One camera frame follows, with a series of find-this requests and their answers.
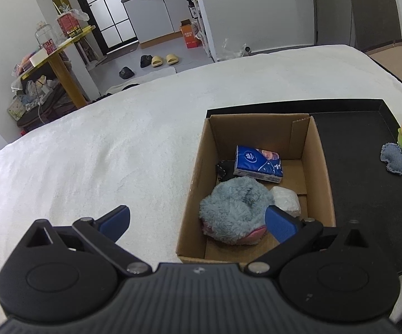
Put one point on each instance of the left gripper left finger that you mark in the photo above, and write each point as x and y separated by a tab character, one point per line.
100	237

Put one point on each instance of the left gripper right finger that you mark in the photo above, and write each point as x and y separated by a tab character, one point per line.
292	234

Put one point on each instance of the white soft bundle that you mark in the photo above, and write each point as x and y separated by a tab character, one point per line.
287	200

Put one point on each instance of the grey fluffy plush toy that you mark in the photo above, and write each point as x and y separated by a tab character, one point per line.
234	213

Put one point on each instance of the blue tissue packet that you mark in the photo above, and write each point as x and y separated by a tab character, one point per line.
259	164

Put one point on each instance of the black dotted fabric item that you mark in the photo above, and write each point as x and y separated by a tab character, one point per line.
225	170

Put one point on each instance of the black shallow tray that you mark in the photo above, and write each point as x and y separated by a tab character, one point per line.
352	132

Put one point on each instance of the brown cardboard box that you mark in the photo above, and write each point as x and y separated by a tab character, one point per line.
295	138

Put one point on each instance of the yellow round side table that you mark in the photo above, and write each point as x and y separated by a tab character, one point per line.
57	65

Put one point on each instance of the black slipper near beige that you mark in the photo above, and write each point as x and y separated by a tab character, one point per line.
145	61

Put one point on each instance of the left beige slipper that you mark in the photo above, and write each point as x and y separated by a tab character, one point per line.
157	61

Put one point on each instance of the right beige slipper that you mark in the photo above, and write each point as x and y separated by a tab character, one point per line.
171	59

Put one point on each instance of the clear glass jar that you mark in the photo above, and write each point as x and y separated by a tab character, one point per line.
46	37

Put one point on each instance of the red box on table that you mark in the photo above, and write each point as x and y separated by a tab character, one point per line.
69	25

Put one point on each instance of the orange cardboard box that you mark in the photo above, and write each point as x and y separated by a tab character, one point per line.
189	31

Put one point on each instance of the white kitchen cabinet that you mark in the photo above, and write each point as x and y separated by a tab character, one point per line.
156	21

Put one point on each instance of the black framed glass door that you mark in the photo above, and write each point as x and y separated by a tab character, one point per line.
113	28

